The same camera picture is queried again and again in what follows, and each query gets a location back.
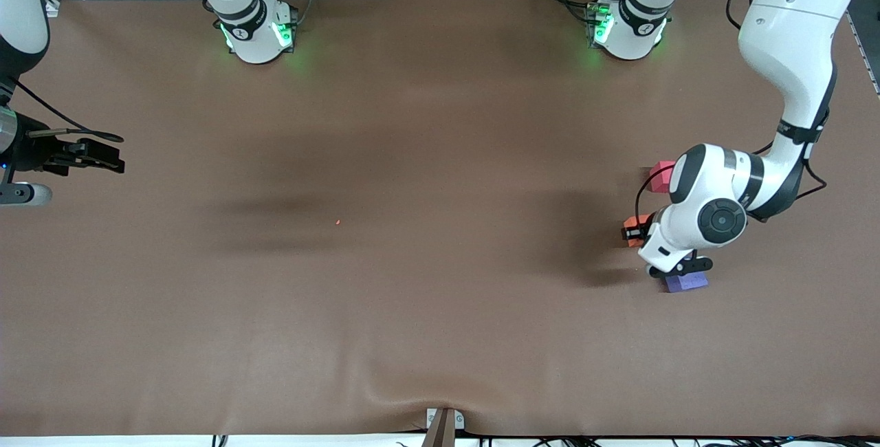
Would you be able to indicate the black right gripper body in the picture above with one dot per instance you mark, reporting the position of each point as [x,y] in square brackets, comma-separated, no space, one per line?
[33,151]

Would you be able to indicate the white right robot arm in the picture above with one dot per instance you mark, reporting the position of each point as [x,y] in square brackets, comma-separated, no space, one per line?
[251,20]

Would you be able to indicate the silver table clamp bracket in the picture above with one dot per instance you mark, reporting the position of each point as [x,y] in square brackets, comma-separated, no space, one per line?
[459,421]

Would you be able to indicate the red foam block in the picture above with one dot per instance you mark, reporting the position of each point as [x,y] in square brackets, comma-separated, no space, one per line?
[661,175]

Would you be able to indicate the white table corner bracket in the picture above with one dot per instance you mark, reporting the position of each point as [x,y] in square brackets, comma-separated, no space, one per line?
[52,8]

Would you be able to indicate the brown table cloth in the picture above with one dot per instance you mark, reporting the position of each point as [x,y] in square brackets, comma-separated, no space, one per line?
[440,309]

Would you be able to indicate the purple foam block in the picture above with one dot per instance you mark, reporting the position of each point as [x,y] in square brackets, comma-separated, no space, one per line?
[687,285]

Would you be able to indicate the brown clamp bar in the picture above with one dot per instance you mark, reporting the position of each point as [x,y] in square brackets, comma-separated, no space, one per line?
[440,433]

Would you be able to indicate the orange foam block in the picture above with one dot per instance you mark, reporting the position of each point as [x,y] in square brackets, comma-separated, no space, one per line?
[636,219]

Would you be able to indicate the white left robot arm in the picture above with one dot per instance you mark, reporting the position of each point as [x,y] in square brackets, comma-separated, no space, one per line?
[790,48]

